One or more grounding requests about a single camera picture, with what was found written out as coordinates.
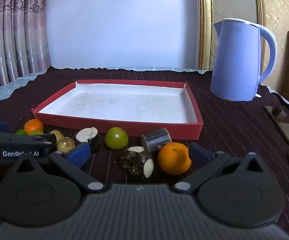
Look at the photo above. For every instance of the yellow-green tomato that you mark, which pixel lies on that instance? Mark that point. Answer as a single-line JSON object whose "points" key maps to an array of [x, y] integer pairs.
{"points": [[36, 132]]}

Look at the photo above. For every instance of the long dark sugarcane piece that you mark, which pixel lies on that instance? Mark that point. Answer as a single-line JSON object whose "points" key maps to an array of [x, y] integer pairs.
{"points": [[155, 138]]}

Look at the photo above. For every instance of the green cylinder piece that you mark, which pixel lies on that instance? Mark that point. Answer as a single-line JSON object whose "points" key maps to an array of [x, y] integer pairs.
{"points": [[21, 132]]}

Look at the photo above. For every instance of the sugarcane piece chipped cut face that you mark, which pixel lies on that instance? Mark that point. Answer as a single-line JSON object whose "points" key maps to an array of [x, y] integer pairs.
{"points": [[85, 134]]}

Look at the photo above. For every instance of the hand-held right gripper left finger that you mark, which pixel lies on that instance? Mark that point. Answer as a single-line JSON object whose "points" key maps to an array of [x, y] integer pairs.
{"points": [[79, 155]]}

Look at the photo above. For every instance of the large orange mandarin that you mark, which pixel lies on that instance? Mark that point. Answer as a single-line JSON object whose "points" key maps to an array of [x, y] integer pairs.
{"points": [[173, 158]]}

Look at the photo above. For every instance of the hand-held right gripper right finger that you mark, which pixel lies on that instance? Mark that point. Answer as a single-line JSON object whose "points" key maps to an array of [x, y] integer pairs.
{"points": [[199, 154]]}

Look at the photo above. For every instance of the blue electric kettle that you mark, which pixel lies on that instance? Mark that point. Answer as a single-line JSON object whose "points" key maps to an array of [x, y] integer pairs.
{"points": [[234, 62]]}

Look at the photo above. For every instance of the green tomato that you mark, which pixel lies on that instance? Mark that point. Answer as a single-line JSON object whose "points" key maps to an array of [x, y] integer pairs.
{"points": [[116, 138]]}

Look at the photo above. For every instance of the yellow longan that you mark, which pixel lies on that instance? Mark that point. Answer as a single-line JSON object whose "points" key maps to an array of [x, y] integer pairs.
{"points": [[57, 134], [65, 144]]}

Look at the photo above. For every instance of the gold picture frame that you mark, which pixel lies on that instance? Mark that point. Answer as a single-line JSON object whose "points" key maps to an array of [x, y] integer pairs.
{"points": [[204, 17]]}

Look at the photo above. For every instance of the rooty dark sugarcane piece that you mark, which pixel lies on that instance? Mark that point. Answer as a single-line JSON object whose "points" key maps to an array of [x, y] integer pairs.
{"points": [[135, 161]]}

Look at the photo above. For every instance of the small orange mandarin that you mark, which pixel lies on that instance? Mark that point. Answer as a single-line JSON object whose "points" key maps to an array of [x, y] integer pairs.
{"points": [[33, 126]]}

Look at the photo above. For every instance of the pink patterned curtain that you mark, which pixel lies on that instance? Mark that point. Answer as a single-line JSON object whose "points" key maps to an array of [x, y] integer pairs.
{"points": [[14, 30]]}

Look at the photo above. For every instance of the maroon striped tablecloth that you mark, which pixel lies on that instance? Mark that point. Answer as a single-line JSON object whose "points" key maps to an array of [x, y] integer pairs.
{"points": [[234, 130]]}

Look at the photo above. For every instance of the red cardboard box tray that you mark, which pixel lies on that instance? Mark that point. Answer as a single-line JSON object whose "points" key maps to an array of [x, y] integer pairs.
{"points": [[124, 102]]}

